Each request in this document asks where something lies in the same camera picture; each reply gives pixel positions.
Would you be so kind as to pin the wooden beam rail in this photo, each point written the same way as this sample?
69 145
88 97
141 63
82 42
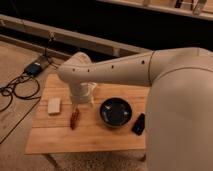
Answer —
79 40

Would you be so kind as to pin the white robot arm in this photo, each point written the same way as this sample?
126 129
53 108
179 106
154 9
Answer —
179 108

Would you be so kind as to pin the black power adapter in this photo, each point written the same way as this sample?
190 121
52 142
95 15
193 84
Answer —
33 69

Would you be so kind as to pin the black bowl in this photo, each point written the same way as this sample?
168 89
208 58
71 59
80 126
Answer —
115 112

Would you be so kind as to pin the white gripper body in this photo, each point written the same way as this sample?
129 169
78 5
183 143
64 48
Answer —
82 93

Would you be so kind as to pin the small black object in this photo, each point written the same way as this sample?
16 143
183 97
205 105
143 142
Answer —
139 125

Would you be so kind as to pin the wooden table board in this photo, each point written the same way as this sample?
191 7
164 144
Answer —
52 133

